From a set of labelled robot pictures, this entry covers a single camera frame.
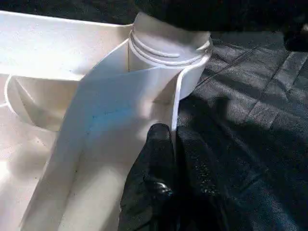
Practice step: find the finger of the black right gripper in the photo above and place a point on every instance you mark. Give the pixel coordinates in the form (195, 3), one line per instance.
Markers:
(221, 14)

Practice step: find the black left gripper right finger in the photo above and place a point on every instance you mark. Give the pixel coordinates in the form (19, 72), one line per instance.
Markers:
(202, 187)

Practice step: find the black work mat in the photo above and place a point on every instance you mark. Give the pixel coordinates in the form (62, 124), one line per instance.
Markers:
(255, 134)

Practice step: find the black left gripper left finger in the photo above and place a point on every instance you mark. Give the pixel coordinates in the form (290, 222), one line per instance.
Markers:
(149, 187)

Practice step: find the white plastic table leg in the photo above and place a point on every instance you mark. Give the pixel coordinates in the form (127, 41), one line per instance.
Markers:
(163, 43)

